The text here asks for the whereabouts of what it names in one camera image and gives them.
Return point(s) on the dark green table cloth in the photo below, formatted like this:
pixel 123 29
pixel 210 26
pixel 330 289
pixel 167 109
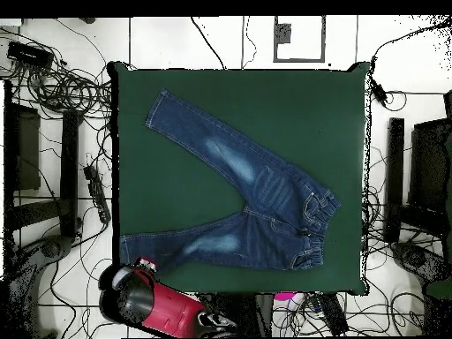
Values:
pixel 176 183

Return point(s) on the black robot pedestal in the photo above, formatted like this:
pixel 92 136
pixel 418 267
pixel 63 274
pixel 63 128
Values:
pixel 250 314

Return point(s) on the grey square floor frame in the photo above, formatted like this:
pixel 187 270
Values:
pixel 299 60

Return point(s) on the black electronics box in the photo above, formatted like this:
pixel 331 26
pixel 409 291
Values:
pixel 30 54

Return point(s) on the green round object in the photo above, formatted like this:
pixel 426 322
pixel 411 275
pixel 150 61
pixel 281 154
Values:
pixel 439 290

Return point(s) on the dark flat panel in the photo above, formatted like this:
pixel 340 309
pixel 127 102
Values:
pixel 28 148
pixel 429 162

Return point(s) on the blue denim jeans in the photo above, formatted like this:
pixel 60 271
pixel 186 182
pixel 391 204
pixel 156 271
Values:
pixel 275 204

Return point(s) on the wide black power strip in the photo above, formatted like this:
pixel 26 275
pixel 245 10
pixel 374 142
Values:
pixel 333 314

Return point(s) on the black stand frame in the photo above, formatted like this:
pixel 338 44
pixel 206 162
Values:
pixel 394 176
pixel 69 169

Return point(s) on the pink object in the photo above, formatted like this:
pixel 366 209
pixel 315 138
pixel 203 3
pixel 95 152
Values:
pixel 284 296

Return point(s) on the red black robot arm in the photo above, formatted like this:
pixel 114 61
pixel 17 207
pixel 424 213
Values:
pixel 166 310

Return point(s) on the white plastic object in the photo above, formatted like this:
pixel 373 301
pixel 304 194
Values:
pixel 282 317

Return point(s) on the grey tripod base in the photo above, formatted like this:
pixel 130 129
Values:
pixel 51 247
pixel 416 259

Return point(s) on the dark grey square plate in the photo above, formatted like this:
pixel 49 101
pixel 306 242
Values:
pixel 283 33

